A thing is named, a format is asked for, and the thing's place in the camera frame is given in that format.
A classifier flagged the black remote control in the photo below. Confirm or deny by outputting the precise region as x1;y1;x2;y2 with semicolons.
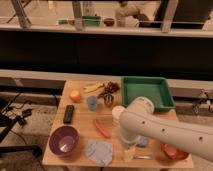
63;105;74;124

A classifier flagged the blue sponge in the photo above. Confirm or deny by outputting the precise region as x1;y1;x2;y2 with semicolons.
137;136;148;148

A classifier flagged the orange-red bowl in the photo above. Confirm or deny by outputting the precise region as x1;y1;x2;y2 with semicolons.
161;143;189;160

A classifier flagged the background green container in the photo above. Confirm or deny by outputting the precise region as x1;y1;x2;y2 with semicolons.
82;16;101;27

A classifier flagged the green plastic tray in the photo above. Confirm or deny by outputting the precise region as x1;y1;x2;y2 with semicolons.
121;76;175;112

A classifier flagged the silver fork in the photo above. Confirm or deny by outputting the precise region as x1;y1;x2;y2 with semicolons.
134;155;153;160

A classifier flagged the orange carrot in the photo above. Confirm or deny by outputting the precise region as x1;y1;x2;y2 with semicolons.
93;119;111;138

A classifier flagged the white paper cup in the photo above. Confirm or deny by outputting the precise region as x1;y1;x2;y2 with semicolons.
112;106;125;124

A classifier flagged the yellow banana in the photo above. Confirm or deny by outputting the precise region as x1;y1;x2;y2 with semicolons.
83;83;104;93

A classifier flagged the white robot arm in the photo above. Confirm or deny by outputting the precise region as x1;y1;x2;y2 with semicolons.
119;96;213;162

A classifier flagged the background red bowl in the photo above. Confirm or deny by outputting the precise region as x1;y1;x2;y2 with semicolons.
103;18;115;27

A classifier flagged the purple bowl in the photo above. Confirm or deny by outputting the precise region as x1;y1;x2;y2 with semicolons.
49;126;79;157

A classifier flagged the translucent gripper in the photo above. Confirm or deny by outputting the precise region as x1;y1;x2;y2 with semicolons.
121;140;136;162

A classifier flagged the brown dried grapes bunch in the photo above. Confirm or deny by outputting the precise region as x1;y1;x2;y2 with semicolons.
98;82;120;98

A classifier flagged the orange fruit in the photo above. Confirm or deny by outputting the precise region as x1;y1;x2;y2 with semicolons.
70;90;81;103

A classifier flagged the blue-grey towel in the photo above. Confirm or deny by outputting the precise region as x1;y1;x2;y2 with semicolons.
85;140;114;166

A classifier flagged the blue plastic cup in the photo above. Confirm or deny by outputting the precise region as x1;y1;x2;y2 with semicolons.
87;96;98;110

